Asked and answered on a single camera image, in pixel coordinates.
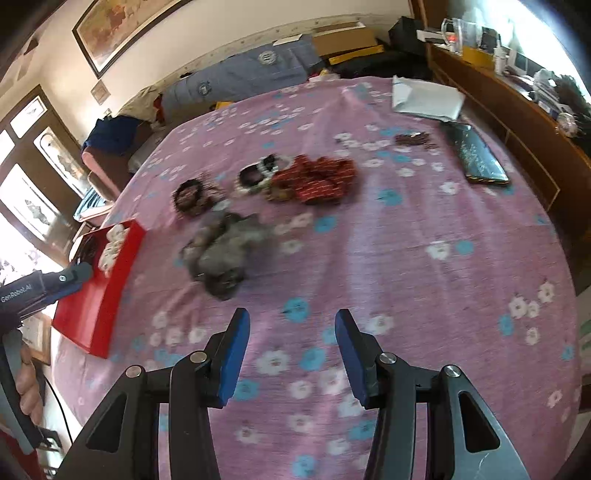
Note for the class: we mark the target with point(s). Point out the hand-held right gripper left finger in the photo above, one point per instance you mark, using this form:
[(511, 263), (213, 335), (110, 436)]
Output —
[(234, 357)]

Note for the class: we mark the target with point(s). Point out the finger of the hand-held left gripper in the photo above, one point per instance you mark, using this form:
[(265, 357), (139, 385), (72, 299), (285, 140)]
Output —
[(76, 276)]

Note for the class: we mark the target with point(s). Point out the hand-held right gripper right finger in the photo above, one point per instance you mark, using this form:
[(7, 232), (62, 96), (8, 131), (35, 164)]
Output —
[(350, 360)]

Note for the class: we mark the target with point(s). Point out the red tray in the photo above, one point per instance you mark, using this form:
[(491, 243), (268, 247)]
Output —
[(97, 304)]

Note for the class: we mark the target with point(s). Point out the grey scrunchie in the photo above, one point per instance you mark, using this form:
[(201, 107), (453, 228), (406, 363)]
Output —
[(221, 258)]

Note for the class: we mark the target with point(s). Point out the black sparkly scrunchie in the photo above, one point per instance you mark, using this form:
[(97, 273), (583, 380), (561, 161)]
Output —
[(180, 198)]

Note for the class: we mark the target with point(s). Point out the red plaid scrunchie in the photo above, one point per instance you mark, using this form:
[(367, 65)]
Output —
[(321, 190)]

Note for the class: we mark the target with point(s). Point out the red dotted scrunchie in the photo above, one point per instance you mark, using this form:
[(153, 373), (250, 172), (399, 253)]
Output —
[(318, 164)]

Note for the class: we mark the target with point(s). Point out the person's left hand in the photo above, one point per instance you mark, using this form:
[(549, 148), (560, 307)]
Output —
[(28, 385)]

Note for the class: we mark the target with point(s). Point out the white dotted scrunchie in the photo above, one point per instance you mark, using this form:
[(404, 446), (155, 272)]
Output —
[(113, 249)]

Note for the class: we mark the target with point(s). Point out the light blue cushion cloth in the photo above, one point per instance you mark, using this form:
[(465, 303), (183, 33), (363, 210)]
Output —
[(92, 205)]

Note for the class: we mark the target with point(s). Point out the brown armchair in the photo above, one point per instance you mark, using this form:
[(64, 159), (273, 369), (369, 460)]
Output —
[(104, 173)]

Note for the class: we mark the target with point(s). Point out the pink floral bedsheet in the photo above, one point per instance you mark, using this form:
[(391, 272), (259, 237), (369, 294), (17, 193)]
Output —
[(415, 254)]

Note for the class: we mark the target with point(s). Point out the wooden glass door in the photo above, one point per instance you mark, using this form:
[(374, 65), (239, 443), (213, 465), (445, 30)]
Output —
[(27, 152)]

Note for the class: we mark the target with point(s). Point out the dark blue cloth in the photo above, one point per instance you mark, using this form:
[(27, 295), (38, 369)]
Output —
[(115, 134)]

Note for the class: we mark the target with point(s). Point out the black glossy flat case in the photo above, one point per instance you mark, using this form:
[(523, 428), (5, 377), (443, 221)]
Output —
[(478, 154)]

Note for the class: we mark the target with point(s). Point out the blue-grey quilt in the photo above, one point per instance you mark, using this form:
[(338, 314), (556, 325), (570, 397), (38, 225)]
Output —
[(249, 69)]

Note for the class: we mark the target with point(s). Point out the white paper envelope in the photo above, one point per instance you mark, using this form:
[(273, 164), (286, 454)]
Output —
[(425, 99)]

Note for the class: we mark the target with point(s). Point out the wooden cabinet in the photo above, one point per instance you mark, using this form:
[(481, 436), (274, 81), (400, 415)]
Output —
[(517, 134)]

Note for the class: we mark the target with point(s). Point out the black clothing pile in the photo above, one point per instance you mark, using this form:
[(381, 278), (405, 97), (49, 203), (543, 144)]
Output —
[(383, 67)]

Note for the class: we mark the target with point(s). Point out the white flat box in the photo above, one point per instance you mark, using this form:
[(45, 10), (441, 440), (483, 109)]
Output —
[(287, 39)]

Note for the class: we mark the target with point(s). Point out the cardboard box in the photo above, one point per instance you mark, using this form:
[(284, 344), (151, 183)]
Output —
[(341, 41)]

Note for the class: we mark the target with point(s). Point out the white bottle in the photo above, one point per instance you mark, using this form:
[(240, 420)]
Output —
[(499, 60)]

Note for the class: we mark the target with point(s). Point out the clear glass jug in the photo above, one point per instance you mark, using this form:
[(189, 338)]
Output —
[(452, 34)]

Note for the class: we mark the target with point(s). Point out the small wall plaque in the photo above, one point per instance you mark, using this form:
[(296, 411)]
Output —
[(100, 91)]

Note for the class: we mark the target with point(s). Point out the framed wall picture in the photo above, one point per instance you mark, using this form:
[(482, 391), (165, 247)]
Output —
[(115, 27)]

